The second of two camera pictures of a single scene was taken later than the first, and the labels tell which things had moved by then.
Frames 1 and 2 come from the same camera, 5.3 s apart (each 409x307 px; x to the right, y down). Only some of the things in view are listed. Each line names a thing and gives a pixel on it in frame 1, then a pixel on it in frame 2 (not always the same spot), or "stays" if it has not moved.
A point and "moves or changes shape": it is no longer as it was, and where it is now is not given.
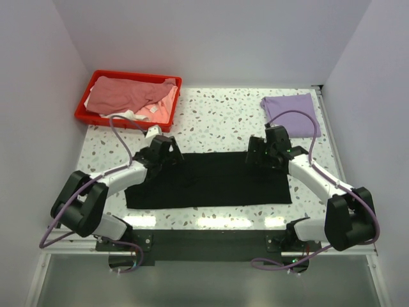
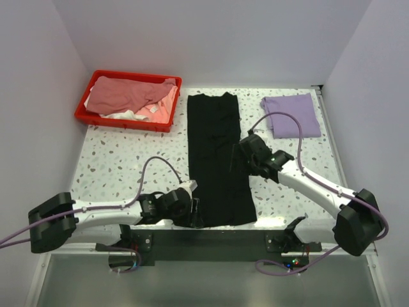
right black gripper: x=257 y=144 to x=238 y=154
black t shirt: x=209 y=180 moves or changes shape
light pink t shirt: x=160 y=110 stays
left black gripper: x=173 y=157 to x=193 y=219
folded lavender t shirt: x=298 y=125 stays
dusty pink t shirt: x=108 y=95 stays
